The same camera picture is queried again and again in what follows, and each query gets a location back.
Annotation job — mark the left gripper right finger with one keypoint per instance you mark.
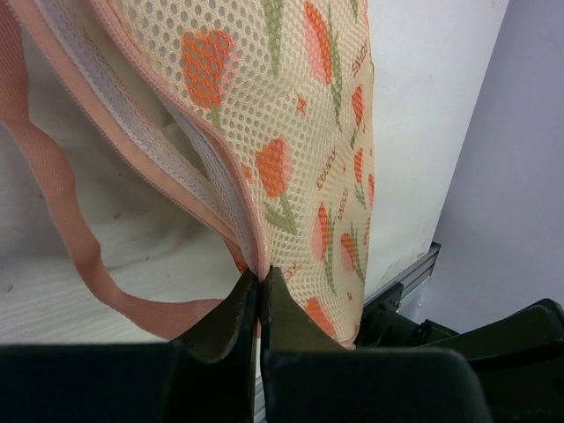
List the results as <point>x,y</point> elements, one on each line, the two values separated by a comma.
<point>296,357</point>

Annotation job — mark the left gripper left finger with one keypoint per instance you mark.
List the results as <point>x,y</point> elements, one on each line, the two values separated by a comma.
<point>214,376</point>

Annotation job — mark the floral mesh laundry bag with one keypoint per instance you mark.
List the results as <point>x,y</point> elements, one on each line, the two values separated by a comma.
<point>285,88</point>

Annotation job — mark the aluminium mounting rail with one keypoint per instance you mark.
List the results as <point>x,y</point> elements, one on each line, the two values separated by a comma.
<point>410,279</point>

